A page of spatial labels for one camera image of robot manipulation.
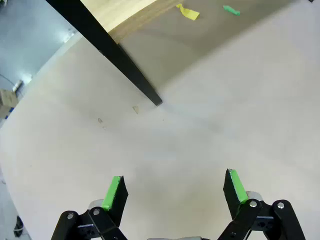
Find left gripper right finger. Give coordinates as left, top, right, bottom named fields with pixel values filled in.
left=216, top=168, right=307, bottom=240

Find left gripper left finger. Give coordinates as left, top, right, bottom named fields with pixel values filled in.
left=51, top=175, right=130, bottom=240

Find yellow paper scrap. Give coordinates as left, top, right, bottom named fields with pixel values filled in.
left=175, top=3, right=201, bottom=21

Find brown cardboard box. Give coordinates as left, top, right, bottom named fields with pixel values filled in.
left=0, top=88, right=19, bottom=113

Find white power strip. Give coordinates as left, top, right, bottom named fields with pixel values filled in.
left=12, top=79, right=25, bottom=92

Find green paper scrap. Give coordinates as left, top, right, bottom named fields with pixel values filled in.
left=222, top=4, right=241, bottom=17

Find black frame wooden two-tier shelf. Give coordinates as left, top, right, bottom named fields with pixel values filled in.
left=46, top=0, right=185, bottom=106

